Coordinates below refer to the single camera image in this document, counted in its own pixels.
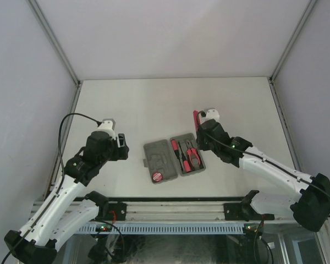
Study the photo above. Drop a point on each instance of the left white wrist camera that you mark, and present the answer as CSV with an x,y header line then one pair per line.
x,y
107,126

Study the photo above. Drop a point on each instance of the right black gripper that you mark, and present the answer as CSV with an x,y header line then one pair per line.
x,y
201,146

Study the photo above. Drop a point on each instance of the black electrical tape roll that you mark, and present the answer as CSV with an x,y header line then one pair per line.
x,y
157,177

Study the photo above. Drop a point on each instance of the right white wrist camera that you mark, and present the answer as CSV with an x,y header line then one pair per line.
x,y
211,113

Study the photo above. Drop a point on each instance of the red-handled screwdriver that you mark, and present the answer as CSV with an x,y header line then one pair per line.
x,y
184,160
176,151

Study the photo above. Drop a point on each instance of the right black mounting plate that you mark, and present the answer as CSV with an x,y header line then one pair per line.
x,y
239,212

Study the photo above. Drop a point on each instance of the red black utility knife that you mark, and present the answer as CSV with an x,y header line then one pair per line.
x,y
195,120

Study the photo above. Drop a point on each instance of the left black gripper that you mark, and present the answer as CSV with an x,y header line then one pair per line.
x,y
120,153

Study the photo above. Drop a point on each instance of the black mounting plate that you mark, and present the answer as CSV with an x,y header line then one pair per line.
x,y
113,212
239,212

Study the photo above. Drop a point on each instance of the red black pliers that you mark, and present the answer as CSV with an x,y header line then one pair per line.
x,y
193,156

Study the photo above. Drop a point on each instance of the left aluminium frame post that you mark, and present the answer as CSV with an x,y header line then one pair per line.
x,y
52,39

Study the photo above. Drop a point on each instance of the grey plastic tool case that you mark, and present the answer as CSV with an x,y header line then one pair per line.
x,y
160,157

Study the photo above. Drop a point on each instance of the aluminium frame post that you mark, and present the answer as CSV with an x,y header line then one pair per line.
x,y
302,22
52,39

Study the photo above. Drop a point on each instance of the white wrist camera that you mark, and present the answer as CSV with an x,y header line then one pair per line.
x,y
107,126
211,113

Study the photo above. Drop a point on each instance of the blue slotted cable duct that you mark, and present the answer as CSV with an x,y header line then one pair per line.
x,y
162,228

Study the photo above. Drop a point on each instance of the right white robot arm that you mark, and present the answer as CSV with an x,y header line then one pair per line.
x,y
306,198

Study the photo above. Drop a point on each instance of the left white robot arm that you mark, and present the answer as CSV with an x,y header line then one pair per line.
x,y
40,239

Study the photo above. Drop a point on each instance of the right aluminium frame post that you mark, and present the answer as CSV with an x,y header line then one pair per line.
x,y
302,22

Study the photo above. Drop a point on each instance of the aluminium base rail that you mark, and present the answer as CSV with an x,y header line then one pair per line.
x,y
175,211

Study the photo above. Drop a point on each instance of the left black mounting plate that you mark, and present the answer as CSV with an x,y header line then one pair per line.
x,y
113,212

